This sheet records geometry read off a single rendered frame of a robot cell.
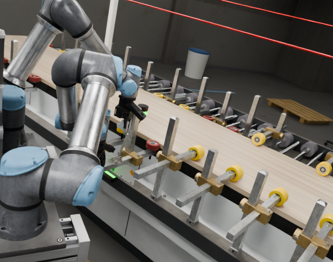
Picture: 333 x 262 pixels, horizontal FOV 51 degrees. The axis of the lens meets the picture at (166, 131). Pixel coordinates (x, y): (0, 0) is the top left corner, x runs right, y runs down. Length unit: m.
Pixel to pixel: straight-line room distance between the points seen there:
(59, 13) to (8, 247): 0.83
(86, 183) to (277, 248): 1.18
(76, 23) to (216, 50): 8.47
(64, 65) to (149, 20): 7.46
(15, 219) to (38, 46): 0.75
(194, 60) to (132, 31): 1.66
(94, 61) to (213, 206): 1.11
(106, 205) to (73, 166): 1.63
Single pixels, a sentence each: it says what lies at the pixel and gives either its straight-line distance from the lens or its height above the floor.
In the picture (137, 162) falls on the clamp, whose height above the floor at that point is 0.84.
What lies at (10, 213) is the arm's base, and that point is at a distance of 1.04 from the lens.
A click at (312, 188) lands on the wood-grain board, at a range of 2.13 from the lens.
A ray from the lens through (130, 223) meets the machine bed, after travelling 2.45.
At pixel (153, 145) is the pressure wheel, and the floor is 0.91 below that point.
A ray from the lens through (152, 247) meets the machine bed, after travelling 2.39.
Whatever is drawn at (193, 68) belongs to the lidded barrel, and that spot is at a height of 0.23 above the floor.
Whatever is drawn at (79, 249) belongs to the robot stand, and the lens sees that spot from 1.15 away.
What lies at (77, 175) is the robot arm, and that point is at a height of 1.25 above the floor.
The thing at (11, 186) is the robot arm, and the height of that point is 1.20.
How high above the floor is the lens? 1.75
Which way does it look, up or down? 22 degrees down
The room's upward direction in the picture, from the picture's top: 13 degrees clockwise
